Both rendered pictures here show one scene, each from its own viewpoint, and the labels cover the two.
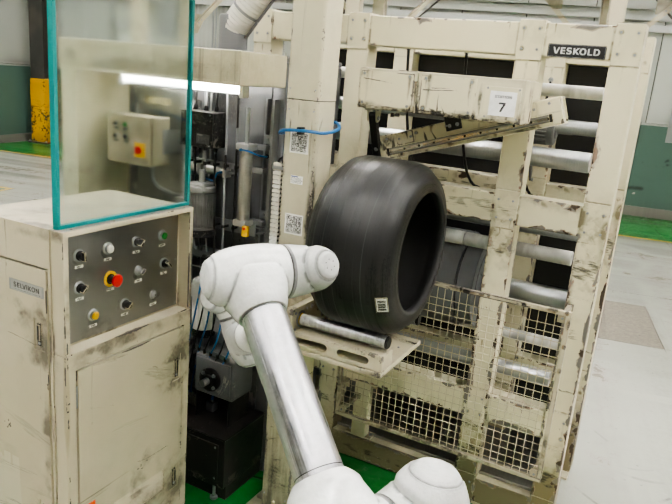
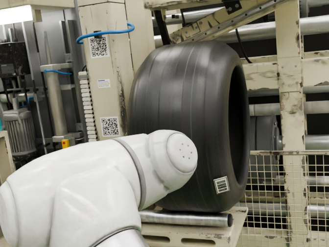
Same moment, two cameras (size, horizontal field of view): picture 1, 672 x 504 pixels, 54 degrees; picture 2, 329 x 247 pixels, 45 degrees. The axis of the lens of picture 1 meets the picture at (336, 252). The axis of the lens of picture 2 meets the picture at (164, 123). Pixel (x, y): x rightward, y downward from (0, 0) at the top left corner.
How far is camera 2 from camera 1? 0.89 m
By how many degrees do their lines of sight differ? 6
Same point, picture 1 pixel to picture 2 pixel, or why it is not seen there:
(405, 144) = (193, 36)
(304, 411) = not seen: outside the picture
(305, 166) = (109, 68)
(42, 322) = not seen: outside the picture
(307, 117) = (101, 20)
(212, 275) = (12, 210)
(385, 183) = (196, 61)
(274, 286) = (116, 203)
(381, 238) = (208, 115)
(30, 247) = not seen: outside the picture
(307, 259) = (153, 151)
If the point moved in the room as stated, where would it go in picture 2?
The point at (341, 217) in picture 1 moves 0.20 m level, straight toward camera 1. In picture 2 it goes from (160, 104) to (169, 115)
